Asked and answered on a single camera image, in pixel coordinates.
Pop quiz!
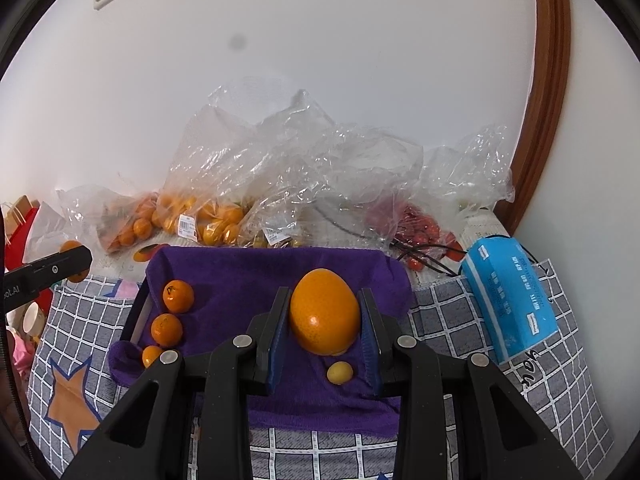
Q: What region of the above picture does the blue tissue packet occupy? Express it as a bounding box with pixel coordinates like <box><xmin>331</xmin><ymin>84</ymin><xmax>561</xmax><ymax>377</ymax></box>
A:
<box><xmin>459</xmin><ymin>236</ymin><xmax>562</xmax><ymax>366</ymax></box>

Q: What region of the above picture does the orange mandarin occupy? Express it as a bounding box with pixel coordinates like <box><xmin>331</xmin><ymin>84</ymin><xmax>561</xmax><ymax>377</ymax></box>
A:
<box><xmin>150</xmin><ymin>313</ymin><xmax>184</xmax><ymax>347</ymax></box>
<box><xmin>59</xmin><ymin>240</ymin><xmax>93</xmax><ymax>283</ymax></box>

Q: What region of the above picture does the mandarin with stem mark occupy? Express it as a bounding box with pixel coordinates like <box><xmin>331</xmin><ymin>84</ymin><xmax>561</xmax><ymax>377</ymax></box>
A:
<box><xmin>162</xmin><ymin>279</ymin><xmax>195</xmax><ymax>314</ymax></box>

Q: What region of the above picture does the grey checked blanket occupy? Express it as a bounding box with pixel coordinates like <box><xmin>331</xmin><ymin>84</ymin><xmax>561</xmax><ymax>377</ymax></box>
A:
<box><xmin>25</xmin><ymin>260</ymin><xmax>616</xmax><ymax>480</ymax></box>

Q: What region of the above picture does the large orange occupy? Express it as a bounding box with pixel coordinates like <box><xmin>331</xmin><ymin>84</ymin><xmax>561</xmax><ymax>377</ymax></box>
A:
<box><xmin>289</xmin><ymin>268</ymin><xmax>361</xmax><ymax>357</ymax></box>

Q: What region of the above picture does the yellow kumquat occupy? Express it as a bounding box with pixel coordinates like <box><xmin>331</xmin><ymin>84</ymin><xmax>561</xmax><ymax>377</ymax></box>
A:
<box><xmin>326</xmin><ymin>361</ymin><xmax>354</xmax><ymax>386</ymax></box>

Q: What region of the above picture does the white plastic bag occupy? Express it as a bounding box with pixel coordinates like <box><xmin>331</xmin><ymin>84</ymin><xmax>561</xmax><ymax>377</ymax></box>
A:
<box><xmin>25</xmin><ymin>201</ymin><xmax>68</xmax><ymax>261</ymax></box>

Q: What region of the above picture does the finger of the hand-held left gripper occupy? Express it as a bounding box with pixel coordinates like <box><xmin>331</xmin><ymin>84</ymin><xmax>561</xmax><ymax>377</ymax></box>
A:
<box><xmin>27</xmin><ymin>247</ymin><xmax>94</xmax><ymax>293</ymax></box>

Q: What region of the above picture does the pink cloth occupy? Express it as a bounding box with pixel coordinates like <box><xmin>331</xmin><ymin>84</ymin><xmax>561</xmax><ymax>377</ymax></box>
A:
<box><xmin>10</xmin><ymin>332</ymin><xmax>38</xmax><ymax>386</ymax></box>

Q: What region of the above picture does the black tray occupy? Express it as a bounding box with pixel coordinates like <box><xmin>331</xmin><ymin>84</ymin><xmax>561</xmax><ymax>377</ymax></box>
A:
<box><xmin>120</xmin><ymin>285</ymin><xmax>153</xmax><ymax>346</ymax></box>

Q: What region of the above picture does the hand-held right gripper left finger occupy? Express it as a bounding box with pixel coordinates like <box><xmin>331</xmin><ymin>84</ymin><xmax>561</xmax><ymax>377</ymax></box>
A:
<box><xmin>60</xmin><ymin>286</ymin><xmax>292</xmax><ymax>480</ymax></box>

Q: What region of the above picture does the printed white sheet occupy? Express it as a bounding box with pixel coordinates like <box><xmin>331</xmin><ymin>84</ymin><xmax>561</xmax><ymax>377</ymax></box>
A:
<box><xmin>92</xmin><ymin>240</ymin><xmax>173</xmax><ymax>286</ymax></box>

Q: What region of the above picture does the paper cup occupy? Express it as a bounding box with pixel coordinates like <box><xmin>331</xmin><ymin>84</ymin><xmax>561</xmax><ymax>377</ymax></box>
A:
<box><xmin>20</xmin><ymin>302</ymin><xmax>48</xmax><ymax>338</ymax></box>

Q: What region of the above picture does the clear bag of cherry tomatoes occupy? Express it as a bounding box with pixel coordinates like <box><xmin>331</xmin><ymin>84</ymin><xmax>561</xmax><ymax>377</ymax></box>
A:
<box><xmin>365</xmin><ymin>124</ymin><xmax>516</xmax><ymax>267</ymax></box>

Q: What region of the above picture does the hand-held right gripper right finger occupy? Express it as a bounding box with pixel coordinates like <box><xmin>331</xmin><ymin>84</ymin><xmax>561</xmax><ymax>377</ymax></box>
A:
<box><xmin>357</xmin><ymin>287</ymin><xmax>586</xmax><ymax>480</ymax></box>

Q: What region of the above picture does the brown wooden door frame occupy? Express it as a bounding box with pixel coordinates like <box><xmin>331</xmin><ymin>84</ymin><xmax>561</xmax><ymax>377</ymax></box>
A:
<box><xmin>500</xmin><ymin>0</ymin><xmax>573</xmax><ymax>236</ymax></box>

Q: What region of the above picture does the purple towel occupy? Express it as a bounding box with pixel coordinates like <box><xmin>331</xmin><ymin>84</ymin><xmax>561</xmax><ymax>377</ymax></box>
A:
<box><xmin>107</xmin><ymin>246</ymin><xmax>413</xmax><ymax>436</ymax></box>

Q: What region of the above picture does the red bag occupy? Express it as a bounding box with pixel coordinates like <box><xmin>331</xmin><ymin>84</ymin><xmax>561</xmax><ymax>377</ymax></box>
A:
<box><xmin>5</xmin><ymin>207</ymin><xmax>41</xmax><ymax>267</ymax></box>

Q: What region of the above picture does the paper bag with handles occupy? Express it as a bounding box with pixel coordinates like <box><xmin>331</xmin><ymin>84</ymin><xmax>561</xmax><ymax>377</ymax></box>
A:
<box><xmin>0</xmin><ymin>199</ymin><xmax>41</xmax><ymax>233</ymax></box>

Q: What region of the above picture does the clear bag of mandarins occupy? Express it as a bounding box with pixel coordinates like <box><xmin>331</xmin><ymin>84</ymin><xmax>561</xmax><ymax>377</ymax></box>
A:
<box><xmin>155</xmin><ymin>105</ymin><xmax>256</xmax><ymax>249</ymax></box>
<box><xmin>57</xmin><ymin>185</ymin><xmax>166</xmax><ymax>256</ymax></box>

